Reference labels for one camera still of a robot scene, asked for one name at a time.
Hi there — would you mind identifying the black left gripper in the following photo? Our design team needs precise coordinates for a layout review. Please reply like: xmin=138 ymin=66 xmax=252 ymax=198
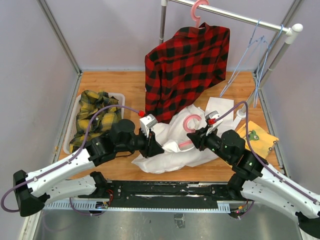
xmin=116 ymin=126 xmax=165 ymax=159

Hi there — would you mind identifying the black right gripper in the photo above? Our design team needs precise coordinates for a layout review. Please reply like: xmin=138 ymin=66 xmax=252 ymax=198
xmin=187 ymin=124 xmax=233 ymax=164

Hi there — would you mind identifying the pink plastic hanger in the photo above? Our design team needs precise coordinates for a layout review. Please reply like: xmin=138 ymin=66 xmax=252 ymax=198
xmin=178 ymin=114 xmax=202 ymax=148
xmin=191 ymin=0 xmax=210 ymax=30

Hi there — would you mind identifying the white shirt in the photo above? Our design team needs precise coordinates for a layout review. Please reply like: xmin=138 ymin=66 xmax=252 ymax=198
xmin=132 ymin=97 xmax=234 ymax=174

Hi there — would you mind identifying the red black plaid shirt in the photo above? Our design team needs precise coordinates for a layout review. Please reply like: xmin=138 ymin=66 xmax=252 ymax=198
xmin=144 ymin=22 xmax=231 ymax=123

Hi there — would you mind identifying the yellow plaid flannel shirt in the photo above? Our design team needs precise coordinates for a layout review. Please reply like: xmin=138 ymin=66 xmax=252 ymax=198
xmin=67 ymin=90 xmax=122 ymax=153

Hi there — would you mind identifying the blue wire hanger with plaid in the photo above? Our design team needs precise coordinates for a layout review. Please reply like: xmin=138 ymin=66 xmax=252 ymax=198
xmin=219 ymin=19 xmax=265 ymax=98

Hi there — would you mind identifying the blue wire hanger of grey shirt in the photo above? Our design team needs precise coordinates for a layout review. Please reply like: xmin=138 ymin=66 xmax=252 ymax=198
xmin=253 ymin=24 xmax=284 ymax=108

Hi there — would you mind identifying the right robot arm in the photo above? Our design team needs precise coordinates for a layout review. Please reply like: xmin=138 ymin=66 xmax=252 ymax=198
xmin=187 ymin=128 xmax=320 ymax=239

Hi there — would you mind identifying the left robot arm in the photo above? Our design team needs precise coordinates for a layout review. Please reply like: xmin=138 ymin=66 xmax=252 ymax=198
xmin=13 ymin=115 xmax=164 ymax=217

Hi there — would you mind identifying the white plastic laundry basket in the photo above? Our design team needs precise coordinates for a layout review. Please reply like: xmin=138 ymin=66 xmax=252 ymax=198
xmin=63 ymin=92 xmax=126 ymax=155

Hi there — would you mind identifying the metal clothes rack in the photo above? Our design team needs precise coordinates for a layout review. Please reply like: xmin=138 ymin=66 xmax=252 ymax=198
xmin=174 ymin=0 xmax=303 ymax=128

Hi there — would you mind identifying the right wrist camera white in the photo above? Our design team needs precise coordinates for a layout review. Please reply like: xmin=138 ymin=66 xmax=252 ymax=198
xmin=205 ymin=110 xmax=223 ymax=136

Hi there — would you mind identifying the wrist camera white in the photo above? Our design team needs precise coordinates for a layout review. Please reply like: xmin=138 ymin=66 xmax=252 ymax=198
xmin=205 ymin=110 xmax=223 ymax=136
xmin=139 ymin=114 xmax=158 ymax=137

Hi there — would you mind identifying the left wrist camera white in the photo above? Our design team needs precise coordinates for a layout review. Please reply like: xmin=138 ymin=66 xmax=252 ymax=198
xmin=139 ymin=114 xmax=158 ymax=137

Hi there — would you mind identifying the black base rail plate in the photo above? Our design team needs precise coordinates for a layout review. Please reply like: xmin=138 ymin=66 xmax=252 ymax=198
xmin=82 ymin=179 xmax=251 ymax=210

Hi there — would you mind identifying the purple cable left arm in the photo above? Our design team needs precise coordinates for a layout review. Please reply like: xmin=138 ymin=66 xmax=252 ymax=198
xmin=0 ymin=104 xmax=142 ymax=214

